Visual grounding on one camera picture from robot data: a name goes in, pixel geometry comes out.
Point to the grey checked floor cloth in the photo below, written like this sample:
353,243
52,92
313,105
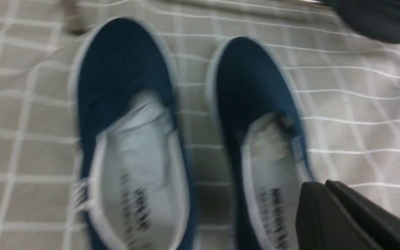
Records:
348,89

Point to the stainless steel shoe rack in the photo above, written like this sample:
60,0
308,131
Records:
75,22

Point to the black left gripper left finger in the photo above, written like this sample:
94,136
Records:
321,223

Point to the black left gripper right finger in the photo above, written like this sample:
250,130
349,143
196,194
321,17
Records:
379,224

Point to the black mesh sneaker left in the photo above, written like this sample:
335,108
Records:
375,19

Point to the navy slip-on shoe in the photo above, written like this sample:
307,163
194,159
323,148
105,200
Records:
134,190
259,122

